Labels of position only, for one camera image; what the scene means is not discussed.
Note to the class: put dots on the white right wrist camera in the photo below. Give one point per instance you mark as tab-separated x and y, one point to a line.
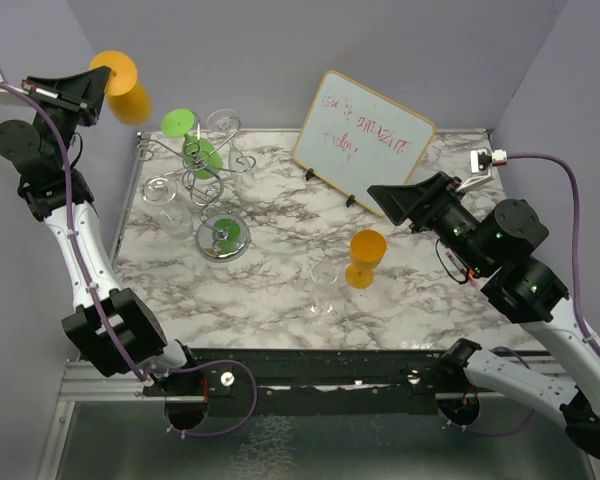
483	162

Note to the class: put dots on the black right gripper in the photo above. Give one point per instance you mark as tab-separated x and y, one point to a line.
399	201

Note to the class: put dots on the green plastic wine glass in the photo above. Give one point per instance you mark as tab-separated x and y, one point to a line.
198	153

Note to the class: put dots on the clear wine glass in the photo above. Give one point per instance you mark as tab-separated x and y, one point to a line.
324	278
174	217
240	166

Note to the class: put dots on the orange plastic goblet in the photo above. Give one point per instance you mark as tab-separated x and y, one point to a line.
126	96
367	249

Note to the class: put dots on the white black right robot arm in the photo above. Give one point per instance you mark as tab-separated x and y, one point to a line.
499	250

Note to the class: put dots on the orange plastic goblet front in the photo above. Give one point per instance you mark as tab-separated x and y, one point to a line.
367	249

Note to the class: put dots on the chrome wine glass rack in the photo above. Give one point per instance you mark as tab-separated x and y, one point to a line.
219	236

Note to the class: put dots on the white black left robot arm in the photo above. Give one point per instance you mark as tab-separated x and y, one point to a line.
110	325

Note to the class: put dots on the black aluminium table frame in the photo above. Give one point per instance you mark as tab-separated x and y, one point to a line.
234	383

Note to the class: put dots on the yellow framed whiteboard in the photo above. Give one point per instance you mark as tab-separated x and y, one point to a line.
353	138

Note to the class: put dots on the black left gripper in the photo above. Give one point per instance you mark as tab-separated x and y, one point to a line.
79	95

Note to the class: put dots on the clear wine glass front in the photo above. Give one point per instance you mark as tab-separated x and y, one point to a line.
324	278

